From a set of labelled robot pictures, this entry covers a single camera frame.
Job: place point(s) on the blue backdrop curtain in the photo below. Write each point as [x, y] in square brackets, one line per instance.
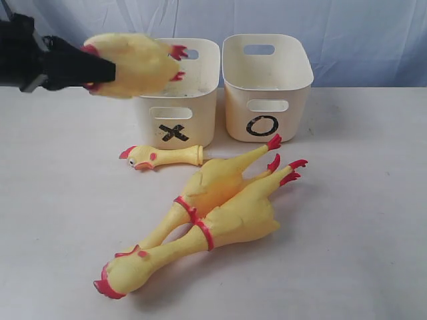
[353, 43]

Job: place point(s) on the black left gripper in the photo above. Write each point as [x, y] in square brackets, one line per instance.
[22, 51]

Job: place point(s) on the yellow rubber chicken front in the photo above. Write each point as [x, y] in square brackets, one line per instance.
[248, 216]

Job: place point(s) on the detached yellow chicken head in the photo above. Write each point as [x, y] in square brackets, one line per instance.
[147, 157]

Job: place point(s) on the cream bin marked O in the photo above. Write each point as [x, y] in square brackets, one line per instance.
[267, 80]

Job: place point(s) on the cream bin marked X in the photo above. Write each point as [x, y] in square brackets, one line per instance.
[184, 113]

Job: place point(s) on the headless yellow rubber chicken body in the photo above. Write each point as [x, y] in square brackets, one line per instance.
[143, 65]

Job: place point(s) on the yellow rubber chicken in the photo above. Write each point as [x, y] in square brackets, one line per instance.
[248, 216]
[216, 181]

